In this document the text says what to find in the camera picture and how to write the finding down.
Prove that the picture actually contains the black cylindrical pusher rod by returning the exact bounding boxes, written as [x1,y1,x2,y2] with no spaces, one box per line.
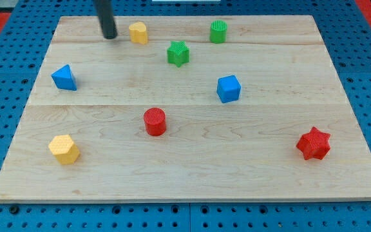
[93,0,118,39]

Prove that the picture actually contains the yellow heart block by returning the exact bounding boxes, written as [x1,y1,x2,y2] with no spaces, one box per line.
[129,21,148,44]

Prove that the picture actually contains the blue triangle block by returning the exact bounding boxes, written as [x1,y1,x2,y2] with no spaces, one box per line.
[51,64,77,91]

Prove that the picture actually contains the green star block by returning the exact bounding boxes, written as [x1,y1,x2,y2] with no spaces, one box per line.
[167,41,189,68]

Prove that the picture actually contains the green cylinder block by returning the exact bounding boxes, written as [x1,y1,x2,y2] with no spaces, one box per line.
[209,20,227,44]

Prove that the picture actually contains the red cylinder block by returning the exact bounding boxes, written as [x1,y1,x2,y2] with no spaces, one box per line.
[143,108,166,136]

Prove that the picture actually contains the light wooden board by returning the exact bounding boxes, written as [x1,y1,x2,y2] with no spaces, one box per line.
[0,15,371,204]

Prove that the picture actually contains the blue cube block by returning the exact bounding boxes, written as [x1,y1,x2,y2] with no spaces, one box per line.
[216,75,241,103]

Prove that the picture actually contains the yellow hexagon block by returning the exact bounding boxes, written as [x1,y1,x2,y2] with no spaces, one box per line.
[48,135,80,165]

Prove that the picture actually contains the red star block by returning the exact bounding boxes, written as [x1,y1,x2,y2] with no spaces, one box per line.
[296,127,331,160]

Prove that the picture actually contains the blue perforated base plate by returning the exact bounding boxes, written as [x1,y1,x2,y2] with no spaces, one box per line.
[0,0,371,231]

